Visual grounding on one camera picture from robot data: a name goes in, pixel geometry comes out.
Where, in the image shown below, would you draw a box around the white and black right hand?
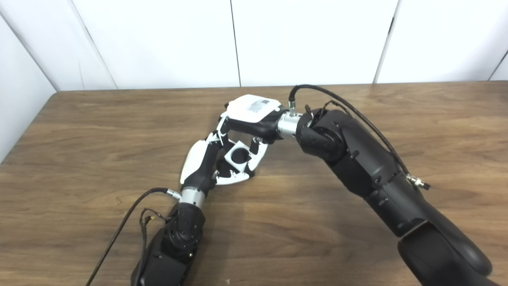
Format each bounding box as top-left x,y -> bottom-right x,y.
216,94 -> 304,177

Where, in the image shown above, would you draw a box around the white and black left hand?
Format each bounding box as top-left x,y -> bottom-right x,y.
179,133 -> 254,209

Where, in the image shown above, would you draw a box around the white square piece with hole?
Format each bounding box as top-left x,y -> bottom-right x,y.
224,140 -> 254,173

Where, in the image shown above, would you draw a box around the black peg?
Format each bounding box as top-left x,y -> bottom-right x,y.
216,147 -> 254,180

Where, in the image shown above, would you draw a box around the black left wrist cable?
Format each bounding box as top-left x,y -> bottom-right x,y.
85,187 -> 182,286

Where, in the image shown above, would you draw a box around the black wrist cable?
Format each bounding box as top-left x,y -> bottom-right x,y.
85,187 -> 182,286
288,84 -> 411,177

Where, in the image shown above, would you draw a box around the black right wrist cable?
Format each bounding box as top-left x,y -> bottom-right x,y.
288,84 -> 411,177

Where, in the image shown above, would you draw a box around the thin right arm wires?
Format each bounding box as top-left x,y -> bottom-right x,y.
304,99 -> 350,120

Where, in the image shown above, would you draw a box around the thin arm wires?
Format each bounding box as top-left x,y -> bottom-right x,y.
140,208 -> 171,255
304,99 -> 350,120

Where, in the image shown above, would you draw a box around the thin left arm wires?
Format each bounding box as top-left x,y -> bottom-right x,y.
140,208 -> 171,255

